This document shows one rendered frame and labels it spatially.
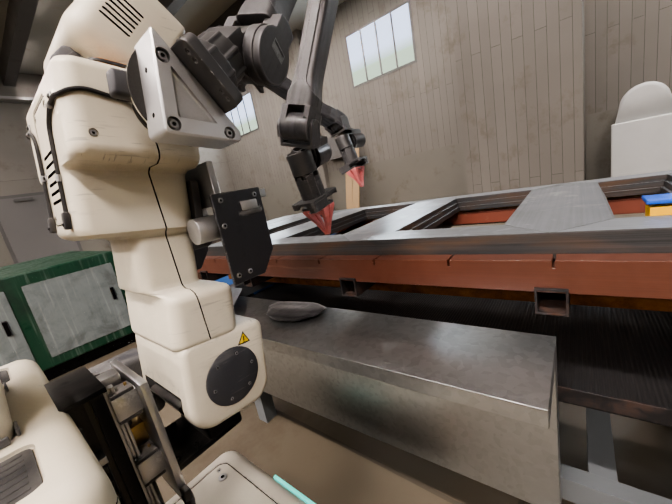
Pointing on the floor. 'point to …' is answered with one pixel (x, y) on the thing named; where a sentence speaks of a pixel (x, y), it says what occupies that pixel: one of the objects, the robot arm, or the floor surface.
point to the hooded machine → (643, 131)
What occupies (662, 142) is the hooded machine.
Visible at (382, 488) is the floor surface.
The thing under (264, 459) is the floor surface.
